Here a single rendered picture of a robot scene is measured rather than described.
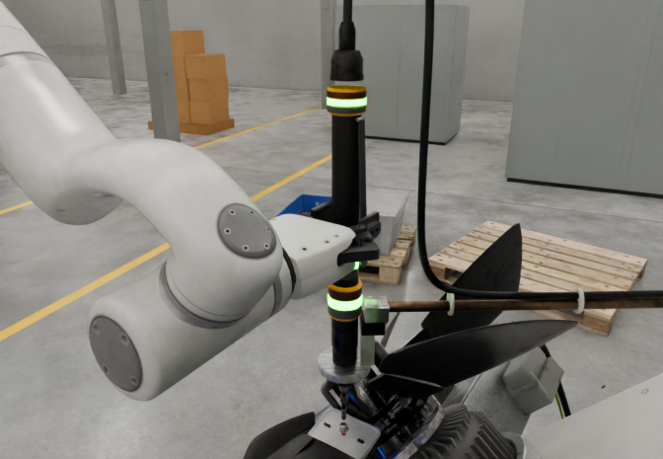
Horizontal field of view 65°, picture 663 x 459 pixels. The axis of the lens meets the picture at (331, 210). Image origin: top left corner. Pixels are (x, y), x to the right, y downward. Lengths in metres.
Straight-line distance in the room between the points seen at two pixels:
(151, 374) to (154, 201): 0.12
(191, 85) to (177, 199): 8.62
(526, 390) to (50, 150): 0.83
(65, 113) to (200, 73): 8.32
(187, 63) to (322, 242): 8.47
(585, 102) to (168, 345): 5.88
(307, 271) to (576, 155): 5.80
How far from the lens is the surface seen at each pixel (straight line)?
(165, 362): 0.40
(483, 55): 12.89
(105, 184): 0.41
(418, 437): 0.81
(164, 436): 2.64
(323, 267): 0.51
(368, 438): 0.79
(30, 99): 0.51
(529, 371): 1.02
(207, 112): 8.84
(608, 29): 6.08
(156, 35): 6.77
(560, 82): 6.11
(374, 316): 0.67
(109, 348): 0.43
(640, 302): 0.79
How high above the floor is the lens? 1.73
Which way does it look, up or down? 20 degrees down
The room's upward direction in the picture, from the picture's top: straight up
